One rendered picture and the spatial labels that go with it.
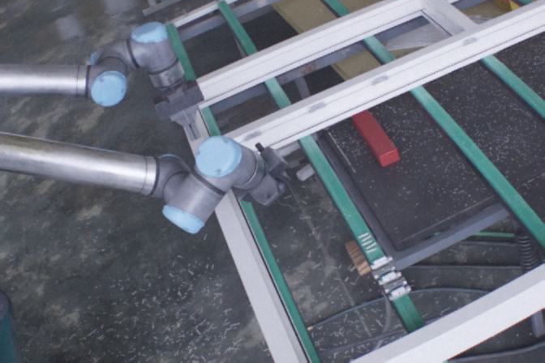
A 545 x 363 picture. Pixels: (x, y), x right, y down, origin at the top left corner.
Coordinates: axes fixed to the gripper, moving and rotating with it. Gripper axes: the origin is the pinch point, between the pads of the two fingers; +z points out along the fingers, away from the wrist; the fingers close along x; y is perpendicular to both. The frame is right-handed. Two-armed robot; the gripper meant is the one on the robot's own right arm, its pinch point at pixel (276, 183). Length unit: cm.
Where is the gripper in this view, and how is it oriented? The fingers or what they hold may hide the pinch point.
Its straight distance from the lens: 231.1
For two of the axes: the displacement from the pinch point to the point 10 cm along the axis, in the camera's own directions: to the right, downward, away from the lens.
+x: -7.1, 6.8, 1.6
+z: 3.9, 1.9, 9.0
